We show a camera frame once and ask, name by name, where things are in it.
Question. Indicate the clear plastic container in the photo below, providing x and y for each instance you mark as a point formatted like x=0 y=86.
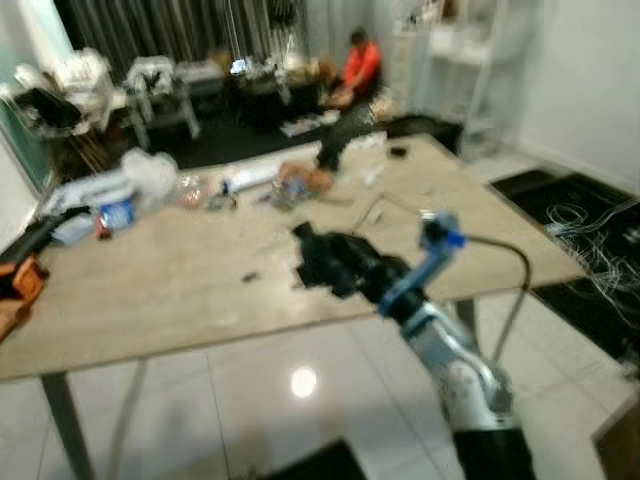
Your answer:
x=192 y=190

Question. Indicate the long white box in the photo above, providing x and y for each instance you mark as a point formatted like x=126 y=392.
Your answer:
x=255 y=176

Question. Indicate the blue and white packet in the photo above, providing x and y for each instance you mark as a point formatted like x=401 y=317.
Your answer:
x=117 y=214

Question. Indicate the black object on stand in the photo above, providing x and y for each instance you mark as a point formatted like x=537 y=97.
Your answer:
x=329 y=155

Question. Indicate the white folding chair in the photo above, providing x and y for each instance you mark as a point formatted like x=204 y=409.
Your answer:
x=155 y=85

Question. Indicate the white plastic bag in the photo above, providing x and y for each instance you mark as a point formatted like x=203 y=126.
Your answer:
x=150 y=175

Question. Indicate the crumpled brown paper trash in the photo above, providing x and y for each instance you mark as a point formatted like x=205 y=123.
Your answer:
x=305 y=180

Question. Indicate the orange and black power tool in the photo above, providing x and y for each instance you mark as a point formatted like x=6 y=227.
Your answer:
x=22 y=278

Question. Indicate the white shelf rack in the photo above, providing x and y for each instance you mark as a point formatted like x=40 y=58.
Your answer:
x=450 y=60

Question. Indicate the wooden table with metal legs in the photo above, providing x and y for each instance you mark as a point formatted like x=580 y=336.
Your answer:
x=180 y=285

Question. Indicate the white chair with black seat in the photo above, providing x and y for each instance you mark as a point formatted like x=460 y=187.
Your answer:
x=45 y=105

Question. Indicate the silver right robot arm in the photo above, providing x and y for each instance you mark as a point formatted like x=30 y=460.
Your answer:
x=455 y=365

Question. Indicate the person in orange shirt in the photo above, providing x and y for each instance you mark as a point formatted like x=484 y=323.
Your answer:
x=361 y=65

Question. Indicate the grey curtain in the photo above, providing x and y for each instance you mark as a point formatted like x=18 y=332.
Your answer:
x=190 y=25

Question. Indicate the black floor mat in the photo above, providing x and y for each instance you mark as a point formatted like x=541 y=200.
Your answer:
x=530 y=195

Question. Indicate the small flat black device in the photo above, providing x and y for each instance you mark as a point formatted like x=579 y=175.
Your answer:
x=398 y=152

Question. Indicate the brown cardboard box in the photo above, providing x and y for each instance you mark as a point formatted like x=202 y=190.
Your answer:
x=620 y=445

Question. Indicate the black robot body part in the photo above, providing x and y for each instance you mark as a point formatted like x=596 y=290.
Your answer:
x=320 y=465

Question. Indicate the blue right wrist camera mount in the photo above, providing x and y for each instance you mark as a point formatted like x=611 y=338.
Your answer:
x=425 y=262

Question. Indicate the tiny black piece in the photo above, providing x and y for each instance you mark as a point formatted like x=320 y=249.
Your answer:
x=250 y=276

